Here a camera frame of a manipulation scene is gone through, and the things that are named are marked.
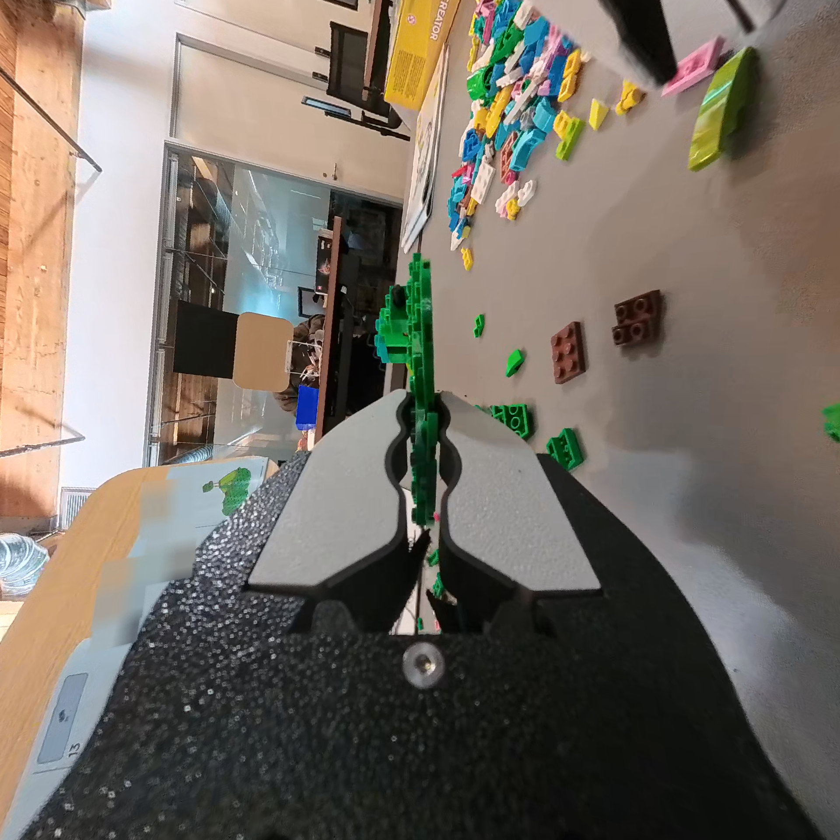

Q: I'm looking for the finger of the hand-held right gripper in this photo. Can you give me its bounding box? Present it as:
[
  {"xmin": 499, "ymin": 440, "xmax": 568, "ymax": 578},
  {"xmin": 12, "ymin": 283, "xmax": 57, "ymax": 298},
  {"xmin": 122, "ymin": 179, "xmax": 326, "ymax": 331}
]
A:
[
  {"xmin": 600, "ymin": 0, "xmax": 679, "ymax": 88},
  {"xmin": 724, "ymin": 0, "xmax": 788, "ymax": 34}
]

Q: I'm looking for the metal ceiling pipe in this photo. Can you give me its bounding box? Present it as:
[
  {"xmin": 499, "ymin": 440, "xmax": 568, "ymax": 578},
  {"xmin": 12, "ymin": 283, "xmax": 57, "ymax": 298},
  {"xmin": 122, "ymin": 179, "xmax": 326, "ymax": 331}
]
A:
[{"xmin": 0, "ymin": 425, "xmax": 87, "ymax": 458}]

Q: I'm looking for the brown-topped desk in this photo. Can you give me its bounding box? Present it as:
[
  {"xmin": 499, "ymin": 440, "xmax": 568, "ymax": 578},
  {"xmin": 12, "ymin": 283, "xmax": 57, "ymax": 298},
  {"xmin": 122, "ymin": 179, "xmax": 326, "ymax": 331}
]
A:
[{"xmin": 315, "ymin": 217, "xmax": 370, "ymax": 444}]

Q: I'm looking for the lime green curved lego slope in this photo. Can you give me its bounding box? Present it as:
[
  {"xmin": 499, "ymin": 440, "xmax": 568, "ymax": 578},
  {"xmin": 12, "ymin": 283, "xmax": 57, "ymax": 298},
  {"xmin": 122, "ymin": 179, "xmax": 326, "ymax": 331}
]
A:
[{"xmin": 687, "ymin": 46, "xmax": 760, "ymax": 173}]

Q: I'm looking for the pile of green lego pieces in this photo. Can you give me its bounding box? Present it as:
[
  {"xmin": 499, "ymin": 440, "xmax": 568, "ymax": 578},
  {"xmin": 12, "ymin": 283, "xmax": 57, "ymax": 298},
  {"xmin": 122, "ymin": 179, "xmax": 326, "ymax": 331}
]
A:
[{"xmin": 489, "ymin": 402, "xmax": 840, "ymax": 472}]

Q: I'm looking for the pink lego plate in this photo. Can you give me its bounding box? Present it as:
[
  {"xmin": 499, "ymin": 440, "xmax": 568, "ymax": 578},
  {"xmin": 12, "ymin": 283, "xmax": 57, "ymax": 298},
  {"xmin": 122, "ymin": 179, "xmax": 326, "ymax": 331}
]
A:
[{"xmin": 661, "ymin": 36, "xmax": 727, "ymax": 98}]

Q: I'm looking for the green lego base plate build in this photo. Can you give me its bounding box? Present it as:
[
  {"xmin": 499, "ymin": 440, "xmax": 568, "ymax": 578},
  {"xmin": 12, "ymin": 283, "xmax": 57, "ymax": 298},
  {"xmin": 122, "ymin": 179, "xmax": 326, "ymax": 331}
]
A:
[{"xmin": 374, "ymin": 252, "xmax": 454, "ymax": 526}]

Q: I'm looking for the silver ventilation duct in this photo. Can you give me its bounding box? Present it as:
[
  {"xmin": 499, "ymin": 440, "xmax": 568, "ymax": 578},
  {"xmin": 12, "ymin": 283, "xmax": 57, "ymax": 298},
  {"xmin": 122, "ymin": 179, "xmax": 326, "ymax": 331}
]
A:
[{"xmin": 0, "ymin": 533, "xmax": 51, "ymax": 598}]

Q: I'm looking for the white door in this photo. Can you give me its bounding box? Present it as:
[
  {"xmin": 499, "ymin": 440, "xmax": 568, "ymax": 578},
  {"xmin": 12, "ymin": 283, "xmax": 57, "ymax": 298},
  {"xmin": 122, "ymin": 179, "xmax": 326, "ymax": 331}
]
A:
[{"xmin": 174, "ymin": 33, "xmax": 411, "ymax": 204}]

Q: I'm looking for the open lego instruction booklet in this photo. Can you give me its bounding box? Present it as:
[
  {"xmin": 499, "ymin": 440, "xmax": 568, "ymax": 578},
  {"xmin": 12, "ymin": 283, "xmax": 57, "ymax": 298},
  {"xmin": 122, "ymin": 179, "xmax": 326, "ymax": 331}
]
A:
[{"xmin": 13, "ymin": 456, "xmax": 280, "ymax": 828}]

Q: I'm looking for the brown four-stud lego piece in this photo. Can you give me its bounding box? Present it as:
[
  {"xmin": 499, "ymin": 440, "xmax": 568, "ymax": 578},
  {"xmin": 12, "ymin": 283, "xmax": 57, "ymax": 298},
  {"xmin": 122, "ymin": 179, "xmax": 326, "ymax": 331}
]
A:
[{"xmin": 612, "ymin": 289, "xmax": 664, "ymax": 347}]

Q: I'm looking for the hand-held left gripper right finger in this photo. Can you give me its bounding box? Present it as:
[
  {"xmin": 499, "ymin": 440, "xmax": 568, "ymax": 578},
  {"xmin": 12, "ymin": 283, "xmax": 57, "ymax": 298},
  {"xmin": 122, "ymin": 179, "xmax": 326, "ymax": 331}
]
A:
[{"xmin": 427, "ymin": 392, "xmax": 603, "ymax": 632}]

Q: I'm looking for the closed lego instruction booklet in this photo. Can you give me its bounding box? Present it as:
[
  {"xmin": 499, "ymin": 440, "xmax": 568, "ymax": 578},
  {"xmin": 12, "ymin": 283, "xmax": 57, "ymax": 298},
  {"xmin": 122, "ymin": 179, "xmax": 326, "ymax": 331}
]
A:
[{"xmin": 400, "ymin": 42, "xmax": 451, "ymax": 253}]

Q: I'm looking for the brown flat lego plate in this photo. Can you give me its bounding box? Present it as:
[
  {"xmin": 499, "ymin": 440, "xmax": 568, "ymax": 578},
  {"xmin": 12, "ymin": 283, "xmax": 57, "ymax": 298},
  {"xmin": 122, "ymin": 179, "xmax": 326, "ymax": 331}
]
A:
[{"xmin": 550, "ymin": 321, "xmax": 589, "ymax": 385}]

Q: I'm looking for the wooden board stand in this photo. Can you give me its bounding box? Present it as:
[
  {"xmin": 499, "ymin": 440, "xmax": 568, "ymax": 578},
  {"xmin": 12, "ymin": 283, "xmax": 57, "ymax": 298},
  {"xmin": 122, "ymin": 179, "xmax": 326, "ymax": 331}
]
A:
[
  {"xmin": 234, "ymin": 312, "xmax": 295, "ymax": 392},
  {"xmin": 0, "ymin": 467, "xmax": 173, "ymax": 782}
]

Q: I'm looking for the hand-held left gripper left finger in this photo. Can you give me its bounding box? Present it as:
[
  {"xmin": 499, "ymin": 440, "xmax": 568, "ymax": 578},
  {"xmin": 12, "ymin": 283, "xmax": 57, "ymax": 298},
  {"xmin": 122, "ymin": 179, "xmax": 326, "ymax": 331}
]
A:
[{"xmin": 247, "ymin": 388, "xmax": 427, "ymax": 632}]

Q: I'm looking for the pile of pastel lego pieces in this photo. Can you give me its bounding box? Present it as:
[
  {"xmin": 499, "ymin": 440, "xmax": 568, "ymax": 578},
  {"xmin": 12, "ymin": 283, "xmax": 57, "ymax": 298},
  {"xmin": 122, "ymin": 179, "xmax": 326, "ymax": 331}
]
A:
[{"xmin": 446, "ymin": 0, "xmax": 647, "ymax": 271}]

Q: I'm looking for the yellow lego box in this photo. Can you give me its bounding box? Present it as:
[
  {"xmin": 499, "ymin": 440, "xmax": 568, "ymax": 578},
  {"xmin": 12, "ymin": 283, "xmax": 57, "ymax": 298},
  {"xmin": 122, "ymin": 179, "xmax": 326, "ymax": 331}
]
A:
[{"xmin": 384, "ymin": 0, "xmax": 463, "ymax": 109}]

